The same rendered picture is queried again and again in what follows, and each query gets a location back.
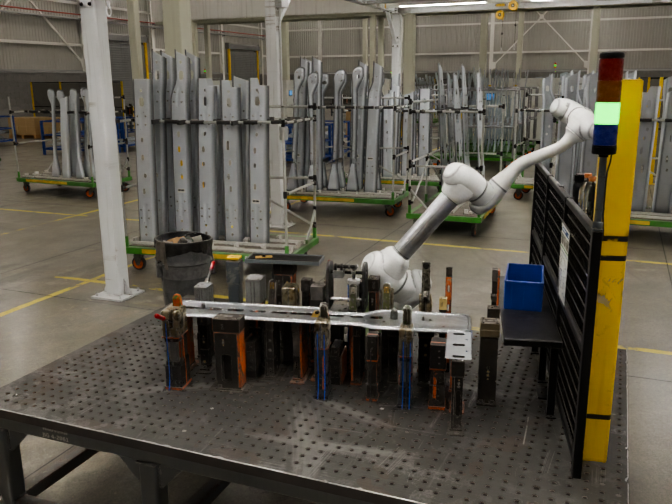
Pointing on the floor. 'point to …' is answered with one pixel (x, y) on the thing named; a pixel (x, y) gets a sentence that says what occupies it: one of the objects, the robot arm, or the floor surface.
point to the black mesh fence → (581, 329)
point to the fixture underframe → (155, 480)
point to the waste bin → (182, 261)
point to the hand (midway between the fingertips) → (617, 129)
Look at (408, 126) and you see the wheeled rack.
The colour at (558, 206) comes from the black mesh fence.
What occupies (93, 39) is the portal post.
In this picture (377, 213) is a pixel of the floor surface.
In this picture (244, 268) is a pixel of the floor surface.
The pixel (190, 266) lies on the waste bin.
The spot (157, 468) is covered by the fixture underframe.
